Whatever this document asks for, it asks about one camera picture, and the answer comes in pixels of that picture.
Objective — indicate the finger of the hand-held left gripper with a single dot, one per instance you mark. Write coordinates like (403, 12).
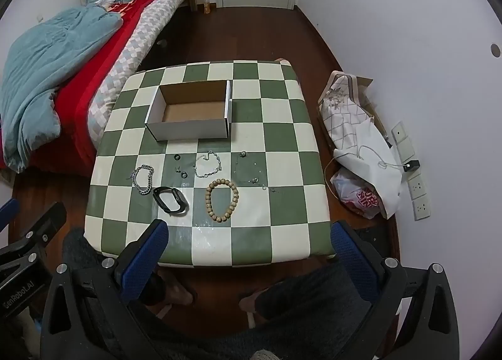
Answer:
(47, 226)
(8, 215)

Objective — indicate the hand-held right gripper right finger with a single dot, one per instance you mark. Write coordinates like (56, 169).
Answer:
(353, 256)

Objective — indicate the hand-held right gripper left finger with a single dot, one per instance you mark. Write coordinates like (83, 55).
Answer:
(146, 258)

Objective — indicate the black wristband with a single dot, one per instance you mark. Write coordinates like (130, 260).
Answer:
(172, 209)

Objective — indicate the white cardboard box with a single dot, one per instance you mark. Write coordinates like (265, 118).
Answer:
(188, 130)

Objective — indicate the red white plastic bag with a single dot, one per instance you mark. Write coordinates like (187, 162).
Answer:
(359, 197)

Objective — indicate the black charger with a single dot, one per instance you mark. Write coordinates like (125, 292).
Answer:
(411, 166)

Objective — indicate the green white checkered tablecloth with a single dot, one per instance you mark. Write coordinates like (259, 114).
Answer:
(282, 172)

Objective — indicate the white patterned bag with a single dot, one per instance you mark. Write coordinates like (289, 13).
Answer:
(345, 117)

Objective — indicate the red blanket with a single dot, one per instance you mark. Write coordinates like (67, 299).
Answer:
(90, 70)

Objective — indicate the brown cardboard box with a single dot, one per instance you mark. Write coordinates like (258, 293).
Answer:
(364, 83)

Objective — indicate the grey white checkered quilt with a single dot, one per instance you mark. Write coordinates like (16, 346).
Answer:
(137, 42)

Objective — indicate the wooden bed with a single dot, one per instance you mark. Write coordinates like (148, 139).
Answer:
(193, 1)

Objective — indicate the small plastic bottle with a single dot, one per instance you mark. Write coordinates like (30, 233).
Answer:
(206, 4)

